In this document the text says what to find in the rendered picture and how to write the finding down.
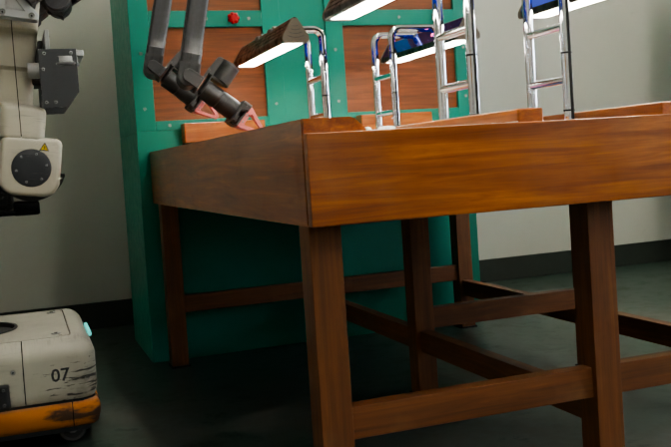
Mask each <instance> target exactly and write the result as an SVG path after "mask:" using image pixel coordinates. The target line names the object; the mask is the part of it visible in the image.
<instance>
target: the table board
mask: <svg viewBox="0 0 671 447"><path fill-rule="evenodd" d="M303 140H304V155H305V170H306V185H307V200H308V215H309V227H325V226H336V225H347V224H368V223H379V222H390V221H401V220H412V219H423V218H434V217H445V216H456V215H467V214H478V213H488V212H499V211H510V210H521V209H532V208H543V207H554V206H565V205H576V204H587V203H598V202H609V201H620V200H631V199H642V198H653V197H664V196H671V114H663V115H644V116H626V117H607V118H589V119H570V120H551V121H533V122H514V123H496V124H477V125H459V126H440V127H422V128H403V129H384V130H366V131H347V132H329V133H310V134H303Z"/></svg>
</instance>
